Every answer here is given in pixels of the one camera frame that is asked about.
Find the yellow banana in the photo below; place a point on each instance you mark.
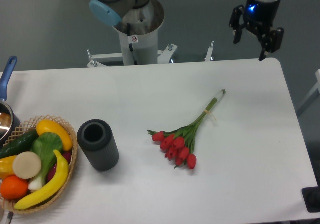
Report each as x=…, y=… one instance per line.
x=51, y=188

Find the dark grey ribbed vase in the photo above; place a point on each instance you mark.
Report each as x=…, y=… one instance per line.
x=96, y=139

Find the purple red vegetable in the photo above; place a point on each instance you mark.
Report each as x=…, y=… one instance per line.
x=68, y=156

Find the blue handled saucepan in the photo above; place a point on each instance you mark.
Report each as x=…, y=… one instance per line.
x=8, y=120

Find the yellow bell pepper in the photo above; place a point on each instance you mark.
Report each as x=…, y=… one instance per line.
x=6, y=167

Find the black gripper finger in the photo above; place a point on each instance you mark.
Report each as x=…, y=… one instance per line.
x=234, y=23
x=270, y=41

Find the beige round disc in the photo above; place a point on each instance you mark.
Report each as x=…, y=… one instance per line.
x=27, y=165

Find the green bok choy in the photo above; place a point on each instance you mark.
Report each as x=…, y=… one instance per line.
x=44, y=147

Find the red tulip bouquet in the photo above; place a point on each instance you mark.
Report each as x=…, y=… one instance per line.
x=179, y=145

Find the green cucumber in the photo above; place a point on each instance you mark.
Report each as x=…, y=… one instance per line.
x=19, y=145

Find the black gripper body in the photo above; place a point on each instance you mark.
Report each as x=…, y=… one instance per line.
x=260, y=14

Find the black device at edge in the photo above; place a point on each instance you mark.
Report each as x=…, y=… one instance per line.
x=311, y=196

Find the orange fruit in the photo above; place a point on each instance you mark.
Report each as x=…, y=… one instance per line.
x=13, y=188

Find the woven wicker basket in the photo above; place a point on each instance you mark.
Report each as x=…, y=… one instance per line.
x=29, y=125

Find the white furniture frame right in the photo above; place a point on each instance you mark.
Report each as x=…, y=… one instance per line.
x=310, y=97

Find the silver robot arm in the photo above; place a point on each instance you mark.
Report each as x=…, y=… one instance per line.
x=138, y=21

